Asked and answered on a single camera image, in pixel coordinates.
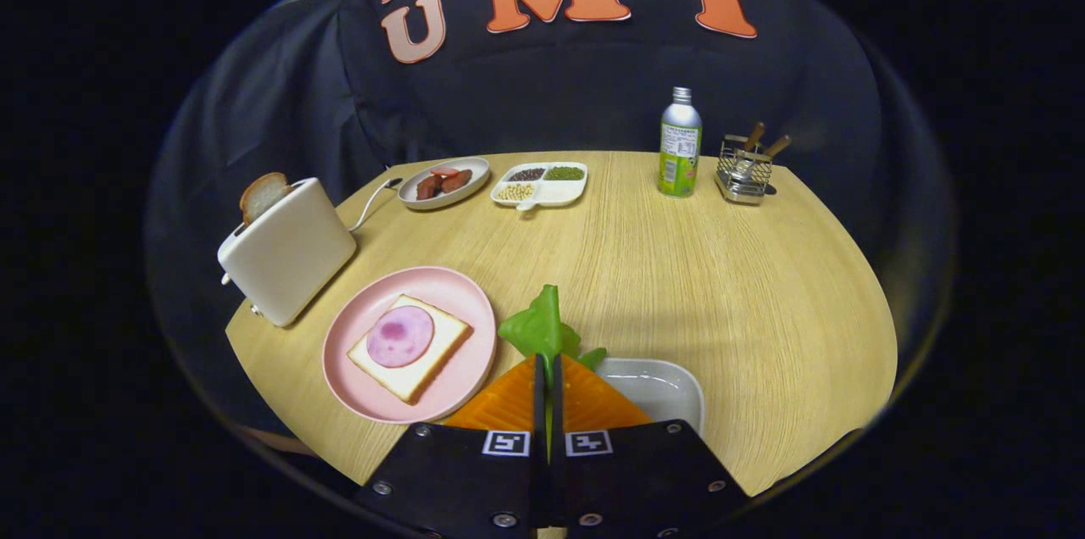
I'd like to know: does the white divided dish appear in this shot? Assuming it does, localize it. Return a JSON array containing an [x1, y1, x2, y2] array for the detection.
[[491, 162, 588, 212]]

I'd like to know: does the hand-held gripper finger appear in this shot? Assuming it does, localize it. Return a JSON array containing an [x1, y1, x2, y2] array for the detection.
[[352, 355, 552, 539], [548, 355, 751, 539]]

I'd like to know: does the white toaster power cable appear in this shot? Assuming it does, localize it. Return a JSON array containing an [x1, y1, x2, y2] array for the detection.
[[348, 177, 403, 233]]

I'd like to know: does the toasted bread slice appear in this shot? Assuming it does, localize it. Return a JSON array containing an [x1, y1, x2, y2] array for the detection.
[[239, 172, 292, 226]]

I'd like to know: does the pink round plate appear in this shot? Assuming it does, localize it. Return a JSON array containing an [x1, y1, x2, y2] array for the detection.
[[322, 266, 498, 425]]

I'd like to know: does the silver green-labelled bottle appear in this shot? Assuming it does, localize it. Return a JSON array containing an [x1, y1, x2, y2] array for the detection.
[[658, 86, 704, 198]]

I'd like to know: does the white bread slice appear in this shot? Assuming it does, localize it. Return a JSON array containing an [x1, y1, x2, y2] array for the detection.
[[347, 294, 472, 403]]

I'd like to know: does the white rectangular dish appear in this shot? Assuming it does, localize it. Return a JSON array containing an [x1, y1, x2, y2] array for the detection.
[[593, 358, 706, 436]]

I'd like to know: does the metal wire utensil holder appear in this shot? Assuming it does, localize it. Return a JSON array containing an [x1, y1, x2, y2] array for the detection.
[[714, 135, 775, 206]]

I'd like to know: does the green lettuce leaf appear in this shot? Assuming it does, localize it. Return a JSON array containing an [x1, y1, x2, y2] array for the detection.
[[498, 284, 608, 392]]

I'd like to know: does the cream white toaster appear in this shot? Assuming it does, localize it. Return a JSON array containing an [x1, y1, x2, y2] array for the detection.
[[217, 177, 359, 328]]

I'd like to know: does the pink ham slice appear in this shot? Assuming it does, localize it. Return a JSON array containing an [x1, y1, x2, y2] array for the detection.
[[366, 305, 435, 369]]

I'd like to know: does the grey round plate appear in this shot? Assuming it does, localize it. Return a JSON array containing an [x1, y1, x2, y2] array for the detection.
[[398, 157, 491, 211]]

